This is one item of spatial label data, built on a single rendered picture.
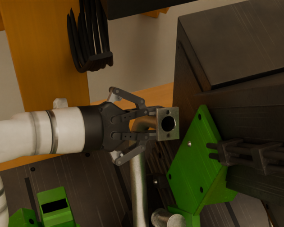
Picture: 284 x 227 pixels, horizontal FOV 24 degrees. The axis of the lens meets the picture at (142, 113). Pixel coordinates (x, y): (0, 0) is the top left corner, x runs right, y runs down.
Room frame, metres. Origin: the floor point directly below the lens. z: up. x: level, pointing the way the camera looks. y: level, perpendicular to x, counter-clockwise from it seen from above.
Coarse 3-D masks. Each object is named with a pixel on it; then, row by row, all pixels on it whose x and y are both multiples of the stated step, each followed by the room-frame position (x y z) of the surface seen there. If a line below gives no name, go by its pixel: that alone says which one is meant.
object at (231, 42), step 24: (264, 0) 0.93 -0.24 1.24; (192, 24) 0.87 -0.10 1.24; (216, 24) 0.87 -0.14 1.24; (240, 24) 0.87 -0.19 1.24; (264, 24) 0.87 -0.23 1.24; (192, 48) 0.81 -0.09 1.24; (216, 48) 0.80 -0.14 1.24; (240, 48) 0.80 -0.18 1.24; (264, 48) 0.80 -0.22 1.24; (192, 72) 0.79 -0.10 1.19; (216, 72) 0.75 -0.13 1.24; (240, 72) 0.75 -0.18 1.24; (264, 72) 0.75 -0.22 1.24; (192, 96) 0.78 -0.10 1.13
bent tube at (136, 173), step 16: (160, 112) 0.64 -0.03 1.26; (176, 112) 0.65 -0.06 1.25; (144, 128) 0.68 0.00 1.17; (160, 128) 0.62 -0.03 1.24; (176, 128) 0.63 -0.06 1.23; (144, 160) 0.66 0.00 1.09; (144, 176) 0.63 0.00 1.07; (144, 192) 0.61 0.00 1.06; (144, 208) 0.58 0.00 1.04; (144, 224) 0.56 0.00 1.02
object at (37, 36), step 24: (0, 0) 0.82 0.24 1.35; (24, 0) 0.83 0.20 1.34; (48, 0) 0.84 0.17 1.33; (72, 0) 0.85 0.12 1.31; (24, 24) 0.83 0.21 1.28; (48, 24) 0.84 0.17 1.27; (24, 48) 0.82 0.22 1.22; (48, 48) 0.84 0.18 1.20; (24, 72) 0.82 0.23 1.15; (48, 72) 0.83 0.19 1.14; (72, 72) 0.85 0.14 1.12; (24, 96) 0.82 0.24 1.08; (48, 96) 0.83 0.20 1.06; (72, 96) 0.85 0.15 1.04
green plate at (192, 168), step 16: (208, 112) 0.64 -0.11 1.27; (192, 128) 0.64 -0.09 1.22; (208, 128) 0.61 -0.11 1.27; (192, 144) 0.62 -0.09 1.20; (176, 160) 0.63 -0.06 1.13; (192, 160) 0.60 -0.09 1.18; (208, 160) 0.57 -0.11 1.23; (176, 176) 0.61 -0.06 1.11; (192, 176) 0.58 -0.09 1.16; (208, 176) 0.55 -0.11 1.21; (224, 176) 0.56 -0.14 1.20; (176, 192) 0.59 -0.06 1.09; (192, 192) 0.56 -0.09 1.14; (208, 192) 0.54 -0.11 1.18; (224, 192) 0.56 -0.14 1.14; (192, 208) 0.54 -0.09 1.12
